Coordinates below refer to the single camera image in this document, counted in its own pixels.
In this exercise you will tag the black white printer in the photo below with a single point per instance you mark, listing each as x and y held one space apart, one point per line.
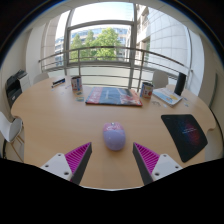
15 87

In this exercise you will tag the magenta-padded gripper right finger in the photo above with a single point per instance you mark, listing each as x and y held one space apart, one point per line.
162 166

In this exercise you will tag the blue black stapler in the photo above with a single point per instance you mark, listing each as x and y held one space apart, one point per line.
58 82

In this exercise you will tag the light blue yellow book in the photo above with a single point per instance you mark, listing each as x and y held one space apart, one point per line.
167 96

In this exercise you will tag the pink lilac computer mouse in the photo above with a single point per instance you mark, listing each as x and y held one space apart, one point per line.
114 137

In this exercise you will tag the black mouse pad colourful print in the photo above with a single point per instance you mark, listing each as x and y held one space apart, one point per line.
186 135

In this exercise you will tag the grey metal railing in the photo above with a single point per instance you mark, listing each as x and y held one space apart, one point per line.
100 49

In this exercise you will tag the red blue magazine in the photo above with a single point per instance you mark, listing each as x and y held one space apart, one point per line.
113 96

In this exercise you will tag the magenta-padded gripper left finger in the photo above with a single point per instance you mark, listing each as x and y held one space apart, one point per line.
61 166

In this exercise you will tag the black cylinder speaker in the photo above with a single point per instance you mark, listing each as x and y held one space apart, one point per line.
180 84

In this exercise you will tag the white chair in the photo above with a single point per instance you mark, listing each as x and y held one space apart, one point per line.
40 77
160 79
9 128

